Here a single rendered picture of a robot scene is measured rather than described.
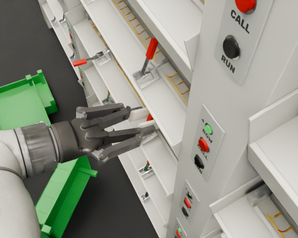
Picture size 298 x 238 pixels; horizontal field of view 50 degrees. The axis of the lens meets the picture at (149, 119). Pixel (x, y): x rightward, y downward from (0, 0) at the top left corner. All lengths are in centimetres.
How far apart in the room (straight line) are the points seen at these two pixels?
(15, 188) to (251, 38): 37
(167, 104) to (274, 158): 28
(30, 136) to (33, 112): 87
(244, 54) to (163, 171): 48
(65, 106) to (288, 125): 128
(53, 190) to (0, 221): 66
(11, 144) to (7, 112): 90
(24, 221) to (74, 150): 19
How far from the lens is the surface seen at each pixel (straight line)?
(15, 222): 45
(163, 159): 71
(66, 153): 59
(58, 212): 127
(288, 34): 22
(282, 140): 30
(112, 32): 67
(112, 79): 84
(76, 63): 86
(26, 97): 147
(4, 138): 58
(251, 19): 24
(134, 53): 62
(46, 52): 177
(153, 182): 89
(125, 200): 125
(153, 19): 40
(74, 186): 130
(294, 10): 21
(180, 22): 39
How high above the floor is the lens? 117
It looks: 56 degrees down
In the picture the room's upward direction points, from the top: straight up
